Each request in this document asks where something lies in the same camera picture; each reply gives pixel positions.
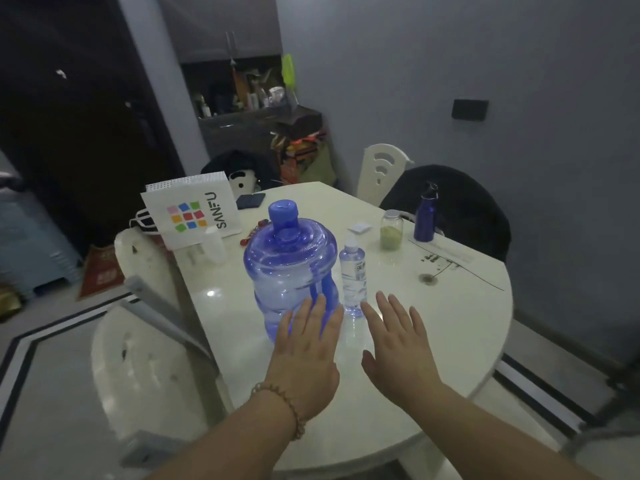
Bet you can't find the person's left hand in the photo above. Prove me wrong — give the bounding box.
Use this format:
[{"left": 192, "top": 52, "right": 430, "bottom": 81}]
[{"left": 264, "top": 294, "right": 345, "bottom": 422}]

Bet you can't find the person's right hand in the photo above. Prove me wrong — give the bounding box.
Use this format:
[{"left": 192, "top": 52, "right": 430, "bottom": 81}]
[{"left": 360, "top": 292, "right": 443, "bottom": 406}]

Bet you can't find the person's right forearm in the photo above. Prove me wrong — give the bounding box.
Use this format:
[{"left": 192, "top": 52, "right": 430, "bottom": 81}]
[{"left": 400, "top": 379, "right": 593, "bottom": 480}]

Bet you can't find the person's left forearm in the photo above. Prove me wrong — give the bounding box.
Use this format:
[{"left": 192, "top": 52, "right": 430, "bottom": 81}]
[{"left": 144, "top": 382, "right": 307, "bottom": 480}]

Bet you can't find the clear pump bottle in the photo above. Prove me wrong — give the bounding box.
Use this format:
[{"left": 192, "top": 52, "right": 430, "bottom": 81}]
[{"left": 338, "top": 232, "right": 369, "bottom": 318}]

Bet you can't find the blue plastic water jug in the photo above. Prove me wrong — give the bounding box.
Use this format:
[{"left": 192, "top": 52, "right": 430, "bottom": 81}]
[{"left": 243, "top": 199, "right": 339, "bottom": 344}]

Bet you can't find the glass jar with green powder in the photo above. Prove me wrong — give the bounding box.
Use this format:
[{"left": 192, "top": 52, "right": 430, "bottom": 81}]
[{"left": 379, "top": 209, "right": 405, "bottom": 252}]

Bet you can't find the blue metal water bottle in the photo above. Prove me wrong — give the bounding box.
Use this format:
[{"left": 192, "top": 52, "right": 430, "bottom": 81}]
[{"left": 413, "top": 182, "right": 441, "bottom": 243}]

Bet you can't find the translucent white cup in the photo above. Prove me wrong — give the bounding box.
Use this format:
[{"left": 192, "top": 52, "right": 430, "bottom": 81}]
[{"left": 202, "top": 227, "right": 227, "bottom": 264}]

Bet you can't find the black jacket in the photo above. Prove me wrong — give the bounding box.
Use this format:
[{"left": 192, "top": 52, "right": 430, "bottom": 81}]
[{"left": 378, "top": 164, "right": 512, "bottom": 264}]

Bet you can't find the white plain chair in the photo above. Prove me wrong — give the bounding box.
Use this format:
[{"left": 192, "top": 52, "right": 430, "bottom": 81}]
[{"left": 90, "top": 227, "right": 232, "bottom": 470}]

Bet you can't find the white chair with carved back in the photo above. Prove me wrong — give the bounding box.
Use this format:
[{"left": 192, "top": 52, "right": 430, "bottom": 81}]
[{"left": 355, "top": 143, "right": 416, "bottom": 206}]

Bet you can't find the white paper shopping bag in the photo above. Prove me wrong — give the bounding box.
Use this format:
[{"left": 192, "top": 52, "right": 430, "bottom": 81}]
[{"left": 131, "top": 171, "right": 242, "bottom": 251}]

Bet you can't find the colourful orange green bag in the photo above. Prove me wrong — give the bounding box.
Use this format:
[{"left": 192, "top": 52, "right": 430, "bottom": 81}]
[{"left": 270, "top": 128, "right": 338, "bottom": 188}]

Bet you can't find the black bag with white face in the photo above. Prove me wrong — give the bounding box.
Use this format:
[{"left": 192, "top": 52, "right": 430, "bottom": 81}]
[{"left": 200, "top": 149, "right": 277, "bottom": 196}]

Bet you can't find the red floor mat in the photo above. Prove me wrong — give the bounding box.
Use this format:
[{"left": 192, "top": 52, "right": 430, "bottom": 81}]
[{"left": 76, "top": 244, "right": 127, "bottom": 301}]

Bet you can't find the dark cluttered cabinet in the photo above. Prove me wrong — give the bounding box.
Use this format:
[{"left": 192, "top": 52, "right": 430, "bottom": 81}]
[{"left": 179, "top": 55, "right": 325, "bottom": 165}]

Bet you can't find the green fly swatter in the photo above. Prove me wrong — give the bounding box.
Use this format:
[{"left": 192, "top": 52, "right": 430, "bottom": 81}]
[{"left": 281, "top": 53, "right": 297, "bottom": 93}]

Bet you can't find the dark door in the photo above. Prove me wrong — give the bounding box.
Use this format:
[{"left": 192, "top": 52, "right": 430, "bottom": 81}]
[{"left": 0, "top": 0, "right": 187, "bottom": 255}]

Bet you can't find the beaded wrist bracelet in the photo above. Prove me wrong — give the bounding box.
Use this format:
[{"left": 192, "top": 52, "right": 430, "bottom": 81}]
[{"left": 250, "top": 382, "right": 307, "bottom": 442}]

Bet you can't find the red keychain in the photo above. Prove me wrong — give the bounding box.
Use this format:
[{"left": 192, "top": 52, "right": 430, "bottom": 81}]
[{"left": 239, "top": 220, "right": 267, "bottom": 247}]

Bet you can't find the black wall switch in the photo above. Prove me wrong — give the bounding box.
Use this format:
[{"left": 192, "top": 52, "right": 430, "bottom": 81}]
[{"left": 451, "top": 98, "right": 490, "bottom": 122}]

